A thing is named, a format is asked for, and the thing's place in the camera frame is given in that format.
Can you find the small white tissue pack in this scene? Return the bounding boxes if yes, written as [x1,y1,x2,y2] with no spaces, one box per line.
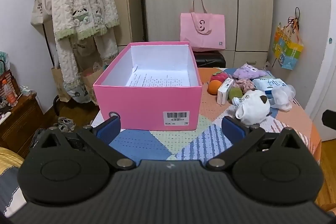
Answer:
[217,78,234,105]

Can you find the beige printed tote bag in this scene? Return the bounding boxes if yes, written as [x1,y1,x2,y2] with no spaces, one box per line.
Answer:
[73,38,96,57]

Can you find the fluffy cream pajama pants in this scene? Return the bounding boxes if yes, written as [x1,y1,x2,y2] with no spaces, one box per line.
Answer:
[55,28,119,104]

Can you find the floral fabric scrunchie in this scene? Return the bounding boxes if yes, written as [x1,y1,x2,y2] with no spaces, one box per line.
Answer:
[234,79,257,92]

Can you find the black suitcase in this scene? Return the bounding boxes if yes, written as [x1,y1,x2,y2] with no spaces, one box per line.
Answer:
[194,50,227,68]

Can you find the large blue-print tissue pack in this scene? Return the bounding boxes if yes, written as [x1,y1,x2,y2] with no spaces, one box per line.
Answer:
[253,78,287,99]

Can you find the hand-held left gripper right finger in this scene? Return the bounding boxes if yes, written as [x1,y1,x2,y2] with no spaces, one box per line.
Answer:
[206,116,306,170]

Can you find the yellow grey bed blanket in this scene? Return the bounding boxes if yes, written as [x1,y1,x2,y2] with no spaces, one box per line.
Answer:
[0,147,35,217]

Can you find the black clothes rack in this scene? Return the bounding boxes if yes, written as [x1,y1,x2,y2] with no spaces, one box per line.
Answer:
[37,0,147,117]

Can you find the orange plush ball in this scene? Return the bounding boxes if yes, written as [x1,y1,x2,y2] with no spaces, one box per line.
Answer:
[208,80,223,95]

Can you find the white green plastic packet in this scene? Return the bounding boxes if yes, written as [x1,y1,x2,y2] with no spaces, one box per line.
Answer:
[0,51,11,75]

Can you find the printed paper sheet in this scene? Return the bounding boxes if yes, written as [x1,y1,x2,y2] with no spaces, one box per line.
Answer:
[125,65,191,87]

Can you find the wooden nightstand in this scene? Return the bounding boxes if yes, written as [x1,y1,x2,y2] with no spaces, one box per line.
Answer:
[0,92,44,159]

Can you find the red strawberry plush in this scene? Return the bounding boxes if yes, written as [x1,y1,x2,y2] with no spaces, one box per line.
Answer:
[211,71,229,83]

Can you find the white cat plush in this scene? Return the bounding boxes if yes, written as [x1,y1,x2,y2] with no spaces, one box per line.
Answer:
[231,89,274,126]

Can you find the pink tote bag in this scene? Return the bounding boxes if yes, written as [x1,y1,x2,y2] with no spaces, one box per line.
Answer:
[180,0,226,51]

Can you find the green egg sponge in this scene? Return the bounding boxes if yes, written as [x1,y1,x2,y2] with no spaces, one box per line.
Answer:
[228,87,243,102]

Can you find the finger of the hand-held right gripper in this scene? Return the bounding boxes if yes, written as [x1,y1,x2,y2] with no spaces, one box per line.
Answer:
[322,110,336,131]

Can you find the orange drink bottle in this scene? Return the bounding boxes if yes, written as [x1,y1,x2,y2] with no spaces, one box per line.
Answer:
[1,79,18,107]

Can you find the purple plush toy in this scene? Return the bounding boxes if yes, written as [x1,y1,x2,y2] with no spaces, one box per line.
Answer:
[233,63,267,80]

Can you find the brown paper bag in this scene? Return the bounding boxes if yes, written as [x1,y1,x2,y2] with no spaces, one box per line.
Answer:
[81,63,106,105]
[51,66,71,103]

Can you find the white refrigerator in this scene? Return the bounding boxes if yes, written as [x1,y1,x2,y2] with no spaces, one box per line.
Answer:
[273,0,336,142]

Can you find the pink cardboard box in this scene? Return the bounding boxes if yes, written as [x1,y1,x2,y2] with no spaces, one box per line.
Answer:
[93,42,202,131]

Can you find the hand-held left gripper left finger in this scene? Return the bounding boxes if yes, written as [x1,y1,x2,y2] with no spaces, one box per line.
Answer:
[39,112,136,170]

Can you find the patchwork tablecloth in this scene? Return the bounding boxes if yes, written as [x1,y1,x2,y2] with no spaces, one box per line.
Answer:
[92,67,322,162]

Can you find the brown woven basket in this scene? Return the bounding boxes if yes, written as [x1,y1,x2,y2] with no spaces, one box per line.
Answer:
[0,69,21,98]

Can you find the colourful gift bag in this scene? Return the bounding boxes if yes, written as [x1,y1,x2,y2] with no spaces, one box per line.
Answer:
[272,7,304,71]

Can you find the pair of shoes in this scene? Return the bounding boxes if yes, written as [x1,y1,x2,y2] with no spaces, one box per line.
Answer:
[56,116,77,133]

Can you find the clear plastic bag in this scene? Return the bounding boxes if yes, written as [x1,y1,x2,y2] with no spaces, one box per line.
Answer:
[270,84,296,111]

